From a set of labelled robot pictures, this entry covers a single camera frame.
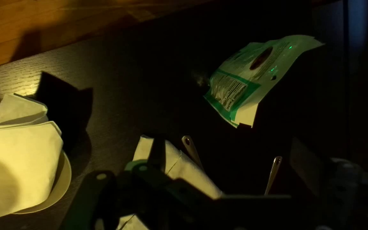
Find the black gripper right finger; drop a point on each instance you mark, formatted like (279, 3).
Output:
(339, 187)

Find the green white plastic package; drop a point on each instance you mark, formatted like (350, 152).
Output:
(242, 83)

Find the folded white napkin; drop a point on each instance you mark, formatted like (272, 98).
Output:
(178, 167)

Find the white cloth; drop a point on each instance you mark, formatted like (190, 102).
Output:
(30, 152)

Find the white plate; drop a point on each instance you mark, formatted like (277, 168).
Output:
(59, 190)

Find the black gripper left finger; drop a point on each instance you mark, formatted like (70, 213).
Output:
(94, 205)

